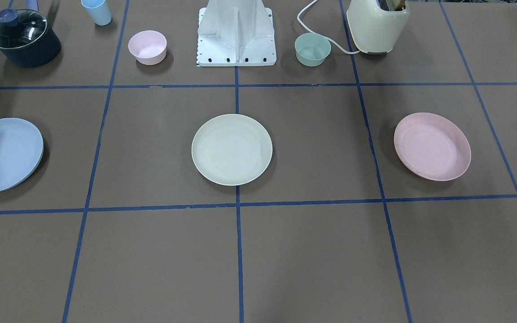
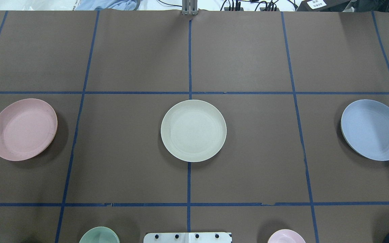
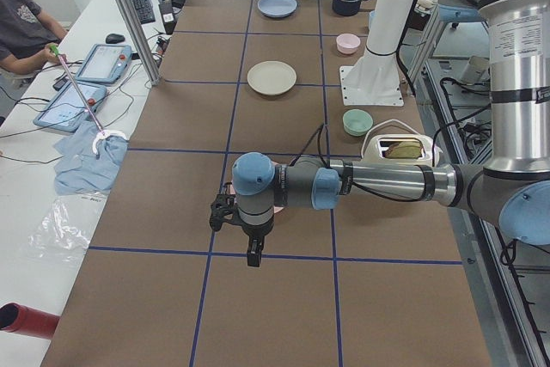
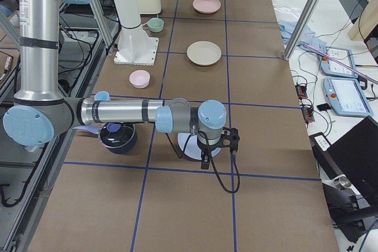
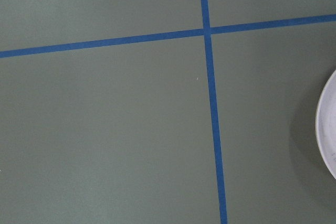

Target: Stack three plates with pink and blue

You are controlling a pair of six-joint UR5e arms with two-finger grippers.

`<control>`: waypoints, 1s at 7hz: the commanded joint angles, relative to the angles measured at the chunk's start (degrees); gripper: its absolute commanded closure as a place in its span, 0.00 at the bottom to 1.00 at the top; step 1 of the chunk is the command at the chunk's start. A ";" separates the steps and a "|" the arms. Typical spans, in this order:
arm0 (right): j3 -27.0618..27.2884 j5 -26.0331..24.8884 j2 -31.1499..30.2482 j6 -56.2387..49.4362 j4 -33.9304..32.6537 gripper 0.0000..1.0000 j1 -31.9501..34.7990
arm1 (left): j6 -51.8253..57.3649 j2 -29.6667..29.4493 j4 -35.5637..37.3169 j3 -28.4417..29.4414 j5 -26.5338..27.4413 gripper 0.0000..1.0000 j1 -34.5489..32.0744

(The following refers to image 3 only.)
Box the pink plate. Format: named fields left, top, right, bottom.
left=229, top=161, right=284, bottom=214

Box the blue plate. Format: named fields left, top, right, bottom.
left=257, top=0, right=298, bottom=19

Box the cream toaster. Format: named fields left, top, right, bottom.
left=360, top=119, right=442, bottom=167

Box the green bowl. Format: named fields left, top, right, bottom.
left=342, top=108, right=374, bottom=137

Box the beige plate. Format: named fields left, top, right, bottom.
left=247, top=61, right=297, bottom=96

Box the toast slice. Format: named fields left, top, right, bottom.
left=384, top=141, right=423, bottom=159

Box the clear plastic bag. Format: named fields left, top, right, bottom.
left=22, top=193, right=107, bottom=266

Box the pink reacher grabber stick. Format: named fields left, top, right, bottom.
left=49, top=44, right=128, bottom=156

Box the blue cloth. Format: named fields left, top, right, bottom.
left=53, top=121, right=128, bottom=195

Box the pink bowl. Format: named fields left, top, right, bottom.
left=336, top=33, right=361, bottom=55

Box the lower teach pendant tablet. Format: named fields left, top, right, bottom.
left=33, top=83, right=107, bottom=132

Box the teach pendant tablet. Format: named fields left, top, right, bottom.
left=75, top=44, right=132, bottom=85
left=33, top=83, right=107, bottom=132

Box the upper teach pendant tablet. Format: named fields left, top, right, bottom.
left=75, top=44, right=132, bottom=85

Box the red tube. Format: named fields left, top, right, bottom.
left=1, top=303, right=60, bottom=339

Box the black computer mouse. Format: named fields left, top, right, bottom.
left=105, top=33, right=125, bottom=44

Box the light blue cup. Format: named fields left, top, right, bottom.
left=368, top=10, right=376, bottom=30

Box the black keyboard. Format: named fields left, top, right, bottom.
left=131, top=0, right=156, bottom=24

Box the seated person grey shirt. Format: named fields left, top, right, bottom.
left=1, top=0, right=68, bottom=75

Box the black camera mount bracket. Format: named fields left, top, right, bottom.
left=209, top=193, right=241, bottom=232

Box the aluminium frame post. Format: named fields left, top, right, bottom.
left=115, top=0, right=161, bottom=86

